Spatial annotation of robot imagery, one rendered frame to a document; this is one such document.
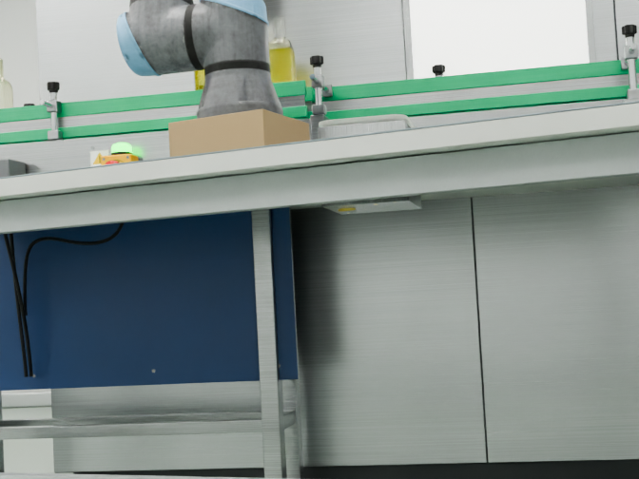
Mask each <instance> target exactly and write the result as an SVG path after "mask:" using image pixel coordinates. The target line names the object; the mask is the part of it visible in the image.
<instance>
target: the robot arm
mask: <svg viewBox="0 0 639 479"><path fill-rule="evenodd" d="M199 1H200V3H199V4H194V0H129V12H124V13H122V14H120V15H119V17H118V19H117V24H116V30H117V37H118V42H119V46H120V49H121V52H122V54H123V56H124V59H125V61H126V63H127V65H128V66H129V68H130V69H131V70H132V71H133V72H134V73H135V74H137V75H139V76H154V75H156V76H162V75H164V74H172V73H180V72H188V71H196V70H204V87H203V93H202V97H201V100H200V104H199V108H198V111H197V119H199V118H205V117H212V116H218V115H224V114H231V113H237V112H244V111H250V110H256V109H265V110H268V111H271V112H275V113H278V114H280V115H283V110H282V107H281V103H280V100H279V98H278V95H277V92H276V90H275V88H274V86H273V83H272V80H271V71H270V55H269V39H268V26H269V23H268V21H267V14H266V6H265V4H264V2H263V1H262V0H199Z"/></svg>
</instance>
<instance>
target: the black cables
mask: <svg viewBox="0 0 639 479"><path fill-rule="evenodd" d="M123 225H124V223H123V222H122V223H120V225H119V227H118V229H117V230H116V232H115V233H114V234H113V235H111V236H110V237H108V238H106V239H102V240H97V241H77V240H70V239H61V238H55V237H43V238H40V239H36V240H35V241H33V242H32V243H31V244H30V245H29V248H28V250H27V253H26V256H25V263H24V275H23V299H22V295H21V290H20V286H19V281H18V277H17V274H16V266H15V255H14V245H13V233H10V242H9V239H8V234H4V239H5V243H6V246H7V250H8V254H9V258H10V266H11V270H12V274H13V284H14V292H15V300H16V309H17V316H18V325H19V333H20V340H21V348H22V357H23V365H24V375H25V377H32V376H33V371H32V362H31V353H30V345H29V332H28V325H27V320H26V316H27V315H28V311H27V269H28V260H29V252H30V249H31V248H32V246H33V245H34V244H35V243H37V242H39V241H42V240H57V241H62V242H66V243H72V244H79V245H96V244H101V243H105V242H107V241H110V240H112V239H113V238H115V237H116V236H117V235H118V234H119V232H120V231H121V229H122V227H123ZM23 300H24V304H23ZM21 315H22V316H21ZM22 319H23V325H24V332H25V339H26V345H27V354H28V362H29V376H28V365H27V357H26V348H25V340H24V333H23V325H22Z"/></svg>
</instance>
